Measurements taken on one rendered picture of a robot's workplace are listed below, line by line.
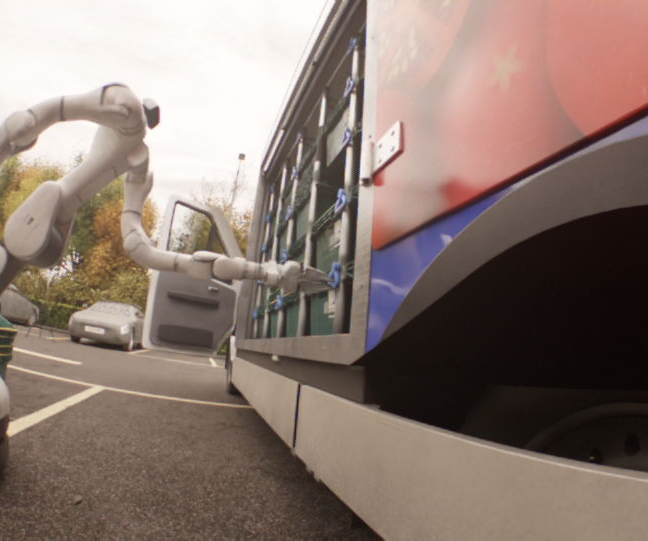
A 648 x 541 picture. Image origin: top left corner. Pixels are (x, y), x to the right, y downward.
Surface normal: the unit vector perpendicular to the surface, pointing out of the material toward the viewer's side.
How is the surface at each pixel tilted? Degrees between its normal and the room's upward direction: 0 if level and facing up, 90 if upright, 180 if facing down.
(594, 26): 90
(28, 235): 91
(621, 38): 90
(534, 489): 90
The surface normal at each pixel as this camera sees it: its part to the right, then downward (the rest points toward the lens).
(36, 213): 0.41, -0.15
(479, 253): -0.94, -0.15
